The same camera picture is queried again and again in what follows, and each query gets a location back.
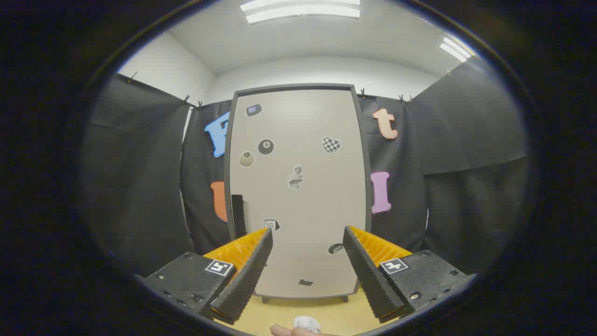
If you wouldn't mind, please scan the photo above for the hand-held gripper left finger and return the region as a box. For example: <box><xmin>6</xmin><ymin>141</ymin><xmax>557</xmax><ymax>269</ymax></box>
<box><xmin>135</xmin><ymin>227</ymin><xmax>274</xmax><ymax>326</ymax></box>

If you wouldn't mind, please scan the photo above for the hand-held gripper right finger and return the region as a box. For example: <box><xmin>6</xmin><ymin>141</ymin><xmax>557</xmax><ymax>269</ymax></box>
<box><xmin>342</xmin><ymin>225</ymin><xmax>478</xmax><ymax>324</ymax></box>

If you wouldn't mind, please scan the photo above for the black door handle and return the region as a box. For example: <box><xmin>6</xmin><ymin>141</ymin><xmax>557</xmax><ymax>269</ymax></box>
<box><xmin>232</xmin><ymin>195</ymin><xmax>246</xmax><ymax>238</ymax></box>

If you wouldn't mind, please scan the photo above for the white shoe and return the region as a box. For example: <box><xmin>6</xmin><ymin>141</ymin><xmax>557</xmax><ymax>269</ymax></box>
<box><xmin>293</xmin><ymin>316</ymin><xmax>322</xmax><ymax>334</ymax></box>

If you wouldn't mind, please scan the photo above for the dark grey shoe cabinet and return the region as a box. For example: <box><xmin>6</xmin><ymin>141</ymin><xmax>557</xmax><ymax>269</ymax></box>
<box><xmin>224</xmin><ymin>83</ymin><xmax>372</xmax><ymax>304</ymax></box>

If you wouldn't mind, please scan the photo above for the black backdrop cloth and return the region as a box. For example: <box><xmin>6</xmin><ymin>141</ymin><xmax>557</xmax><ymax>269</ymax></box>
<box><xmin>82</xmin><ymin>56</ymin><xmax>530</xmax><ymax>280</ymax></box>

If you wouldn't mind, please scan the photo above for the small ceiling light panel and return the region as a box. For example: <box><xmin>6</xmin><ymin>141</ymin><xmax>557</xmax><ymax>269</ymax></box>
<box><xmin>440</xmin><ymin>37</ymin><xmax>472</xmax><ymax>63</ymax></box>

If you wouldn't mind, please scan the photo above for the long ceiling light panel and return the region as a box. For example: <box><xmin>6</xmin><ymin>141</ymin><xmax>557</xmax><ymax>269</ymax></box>
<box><xmin>240</xmin><ymin>0</ymin><xmax>361</xmax><ymax>25</ymax></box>

